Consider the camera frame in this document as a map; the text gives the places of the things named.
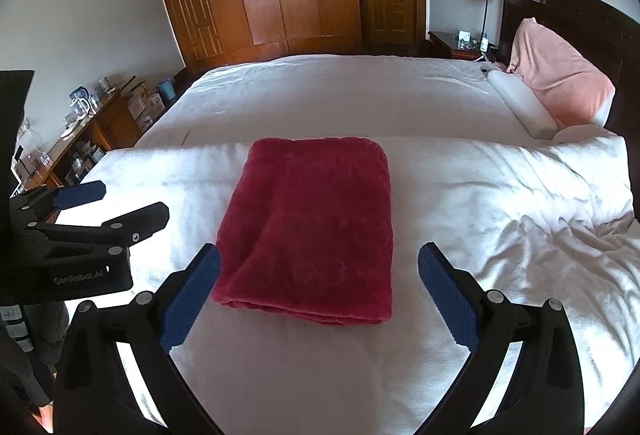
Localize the bed with white sheet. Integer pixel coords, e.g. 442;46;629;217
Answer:
134;54;561;150

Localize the dark wooden nightstand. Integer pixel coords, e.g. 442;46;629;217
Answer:
428;31;496;62

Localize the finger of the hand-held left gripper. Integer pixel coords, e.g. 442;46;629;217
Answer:
25;201;170;263
9;180;107;229

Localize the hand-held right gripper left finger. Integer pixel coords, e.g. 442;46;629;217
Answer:
52;243;222;435

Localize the dark wooden headboard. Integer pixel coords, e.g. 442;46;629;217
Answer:
500;0;640;208

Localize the person's left forearm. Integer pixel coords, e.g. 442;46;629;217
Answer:
0;301;71;411

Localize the clear plastic container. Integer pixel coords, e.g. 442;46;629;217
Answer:
20;125;54;172

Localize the wooden side cabinet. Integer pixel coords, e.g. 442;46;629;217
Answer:
22;90;143;196

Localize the red towel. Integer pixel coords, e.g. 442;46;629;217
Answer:
211;137;393;326

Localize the printed cardboard box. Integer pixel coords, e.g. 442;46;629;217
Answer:
125;82;166;134

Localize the pink pillow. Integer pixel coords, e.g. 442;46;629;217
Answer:
507;17;616;128

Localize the clear electric kettle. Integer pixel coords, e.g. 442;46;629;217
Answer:
68;87;99;118

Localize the white pillow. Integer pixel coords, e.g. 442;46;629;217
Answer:
487;70;561;140

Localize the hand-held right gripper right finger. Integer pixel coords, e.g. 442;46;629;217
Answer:
418;242;586;435

